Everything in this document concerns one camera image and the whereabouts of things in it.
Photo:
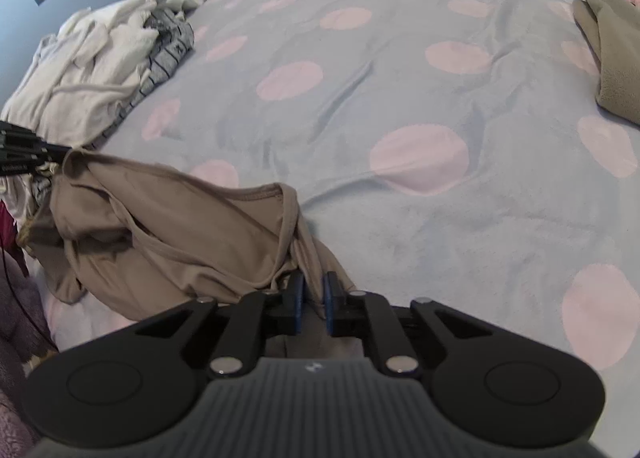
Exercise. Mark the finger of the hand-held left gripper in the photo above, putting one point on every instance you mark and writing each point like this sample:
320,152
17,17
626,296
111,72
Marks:
20,148

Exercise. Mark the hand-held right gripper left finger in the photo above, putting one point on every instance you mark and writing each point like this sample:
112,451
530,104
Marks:
297,303

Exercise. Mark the tan long-sleeve shirt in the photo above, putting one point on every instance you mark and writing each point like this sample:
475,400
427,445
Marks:
175,238

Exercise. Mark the purple fleece robe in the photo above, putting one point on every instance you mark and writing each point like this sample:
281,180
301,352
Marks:
20,328

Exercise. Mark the white waffle-texture garment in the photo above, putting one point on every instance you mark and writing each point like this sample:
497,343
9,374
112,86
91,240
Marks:
130,38

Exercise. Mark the white clothes pile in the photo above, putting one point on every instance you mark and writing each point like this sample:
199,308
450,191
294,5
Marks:
65,83

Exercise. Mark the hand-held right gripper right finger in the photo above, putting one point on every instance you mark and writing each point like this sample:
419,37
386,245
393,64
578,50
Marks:
330,305

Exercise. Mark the grey striped garment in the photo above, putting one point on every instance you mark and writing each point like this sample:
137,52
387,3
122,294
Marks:
170,48

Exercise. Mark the pink dotted bed sheet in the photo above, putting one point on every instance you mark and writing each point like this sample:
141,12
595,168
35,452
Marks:
400,88

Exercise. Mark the olive fleece blanket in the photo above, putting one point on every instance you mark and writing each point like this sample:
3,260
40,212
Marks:
620,63

